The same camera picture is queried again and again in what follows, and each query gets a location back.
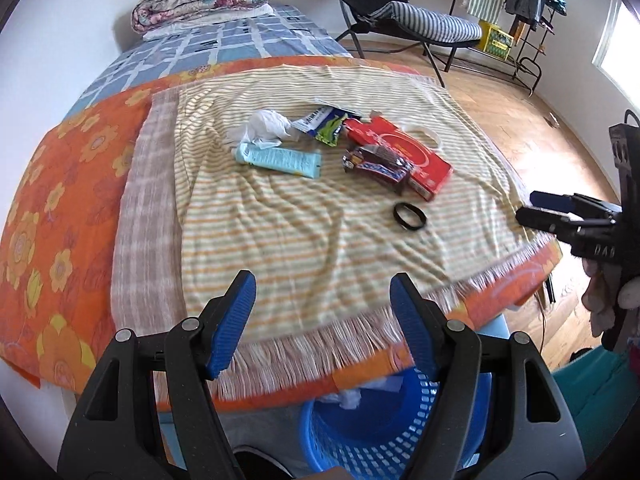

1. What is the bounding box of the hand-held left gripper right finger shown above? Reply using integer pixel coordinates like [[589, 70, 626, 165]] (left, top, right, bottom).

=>
[[389, 272, 586, 480]]

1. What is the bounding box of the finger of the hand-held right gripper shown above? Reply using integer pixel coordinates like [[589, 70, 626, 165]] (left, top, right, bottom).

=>
[[515, 207, 617, 247], [529, 190, 622, 217]]

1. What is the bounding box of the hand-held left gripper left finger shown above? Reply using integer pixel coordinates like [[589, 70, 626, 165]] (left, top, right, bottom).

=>
[[57, 270, 258, 480]]

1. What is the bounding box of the black hair band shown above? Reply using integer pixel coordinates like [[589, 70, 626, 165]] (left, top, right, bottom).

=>
[[393, 201, 427, 233]]

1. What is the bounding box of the blue plastic basket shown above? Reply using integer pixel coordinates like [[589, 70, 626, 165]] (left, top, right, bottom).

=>
[[300, 367, 493, 480]]

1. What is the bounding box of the white plastic ring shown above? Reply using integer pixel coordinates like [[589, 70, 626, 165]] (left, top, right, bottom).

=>
[[400, 125, 442, 150]]

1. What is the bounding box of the red cardboard box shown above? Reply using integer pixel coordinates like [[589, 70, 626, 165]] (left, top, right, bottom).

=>
[[344, 115, 453, 202]]

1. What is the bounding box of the dark chocolate bar wrapper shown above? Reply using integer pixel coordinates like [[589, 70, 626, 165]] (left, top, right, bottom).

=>
[[341, 144, 416, 196]]

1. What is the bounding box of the light blue tube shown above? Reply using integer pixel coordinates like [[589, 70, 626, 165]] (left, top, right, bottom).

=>
[[235, 142, 322, 180]]

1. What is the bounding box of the white tissue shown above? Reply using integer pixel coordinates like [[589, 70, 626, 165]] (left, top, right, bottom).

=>
[[235, 109, 301, 150]]

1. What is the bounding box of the green wrapper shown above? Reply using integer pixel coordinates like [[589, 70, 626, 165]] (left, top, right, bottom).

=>
[[315, 112, 351, 147]]

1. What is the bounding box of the blue white packet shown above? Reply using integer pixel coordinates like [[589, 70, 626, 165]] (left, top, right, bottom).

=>
[[292, 97, 362, 136]]

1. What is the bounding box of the person's right hand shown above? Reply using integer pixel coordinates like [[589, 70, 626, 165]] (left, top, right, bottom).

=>
[[581, 259, 640, 339]]

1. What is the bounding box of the light blue plastic item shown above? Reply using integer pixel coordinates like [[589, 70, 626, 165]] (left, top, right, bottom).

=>
[[479, 316, 509, 342]]

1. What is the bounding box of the white paper scrap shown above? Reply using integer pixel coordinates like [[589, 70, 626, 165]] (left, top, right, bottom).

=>
[[325, 389, 362, 411]]

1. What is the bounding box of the yellow striped fringed towel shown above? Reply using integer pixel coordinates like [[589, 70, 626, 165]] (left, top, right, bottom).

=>
[[150, 62, 552, 401]]

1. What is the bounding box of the brown checked cloth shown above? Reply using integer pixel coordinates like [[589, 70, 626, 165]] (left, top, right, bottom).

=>
[[111, 87, 187, 361]]

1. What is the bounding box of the black clothes rack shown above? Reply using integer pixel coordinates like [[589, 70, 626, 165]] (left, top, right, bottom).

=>
[[447, 0, 571, 96]]

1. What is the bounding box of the person's teal clothing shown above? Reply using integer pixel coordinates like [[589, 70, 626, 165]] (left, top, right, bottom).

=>
[[550, 347, 640, 423]]

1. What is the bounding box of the window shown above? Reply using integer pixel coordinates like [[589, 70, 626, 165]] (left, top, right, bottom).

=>
[[592, 0, 640, 106]]

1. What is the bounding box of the yellow plastic crate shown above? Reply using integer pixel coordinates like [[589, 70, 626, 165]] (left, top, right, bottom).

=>
[[477, 19, 516, 58]]

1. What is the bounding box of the orange floral blanket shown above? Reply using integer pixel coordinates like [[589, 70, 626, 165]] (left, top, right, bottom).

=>
[[0, 55, 563, 413]]

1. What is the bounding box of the striped chair cushion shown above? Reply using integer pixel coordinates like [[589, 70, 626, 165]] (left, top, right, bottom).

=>
[[372, 1, 483, 43]]

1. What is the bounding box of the blue checked bedsheet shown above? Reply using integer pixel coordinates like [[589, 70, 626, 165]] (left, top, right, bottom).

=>
[[67, 4, 353, 126]]

